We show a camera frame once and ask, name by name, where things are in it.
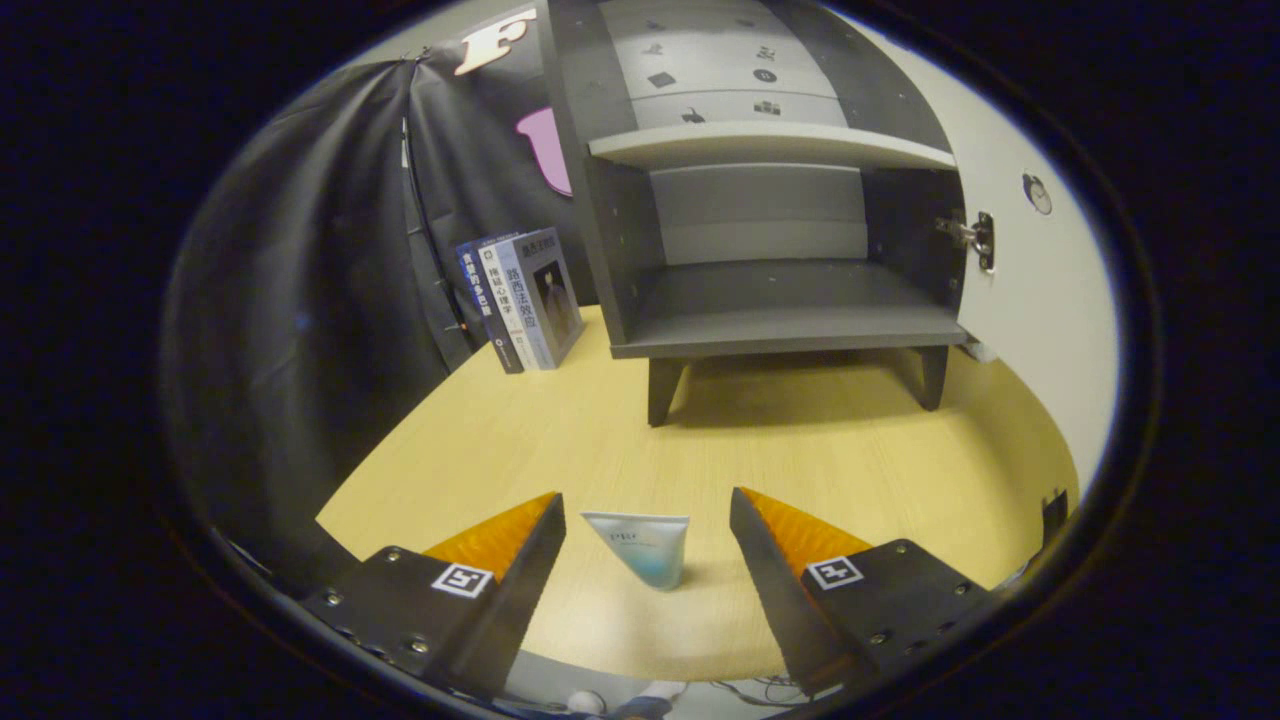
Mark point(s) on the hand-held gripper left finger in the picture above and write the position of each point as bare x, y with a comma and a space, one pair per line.
515, 590

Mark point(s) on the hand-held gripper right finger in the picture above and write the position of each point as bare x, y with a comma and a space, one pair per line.
775, 590

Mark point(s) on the light blue tube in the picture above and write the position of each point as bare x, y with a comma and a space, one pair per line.
645, 550

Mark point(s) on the grey cabinet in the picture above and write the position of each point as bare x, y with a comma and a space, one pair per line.
760, 310

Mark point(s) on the black table clamp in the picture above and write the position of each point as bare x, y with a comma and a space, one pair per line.
1054, 515

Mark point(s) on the white spine book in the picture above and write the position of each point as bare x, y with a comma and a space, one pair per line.
505, 300

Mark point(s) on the white round object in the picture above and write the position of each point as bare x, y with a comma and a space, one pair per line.
983, 351

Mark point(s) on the black backdrop cloth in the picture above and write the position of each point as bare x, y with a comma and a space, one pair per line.
300, 300

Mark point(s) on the metal door hinge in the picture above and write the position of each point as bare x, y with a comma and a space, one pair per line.
980, 240

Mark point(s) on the grey cabinet shelf board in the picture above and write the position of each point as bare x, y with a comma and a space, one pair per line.
760, 143

